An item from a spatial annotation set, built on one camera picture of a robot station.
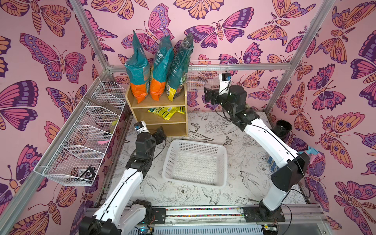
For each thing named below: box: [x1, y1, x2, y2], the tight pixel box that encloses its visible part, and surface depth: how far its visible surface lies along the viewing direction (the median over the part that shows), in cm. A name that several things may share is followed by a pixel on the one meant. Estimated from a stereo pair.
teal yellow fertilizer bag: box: [165, 33, 194, 102], surface depth 73 cm
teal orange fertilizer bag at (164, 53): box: [149, 35, 175, 101], surface depth 75 cm
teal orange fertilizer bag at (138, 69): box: [124, 29, 151, 104], surface depth 72 cm
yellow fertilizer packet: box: [147, 106, 186, 121], surface depth 96 cm
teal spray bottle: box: [298, 145, 320, 156], surface depth 80 cm
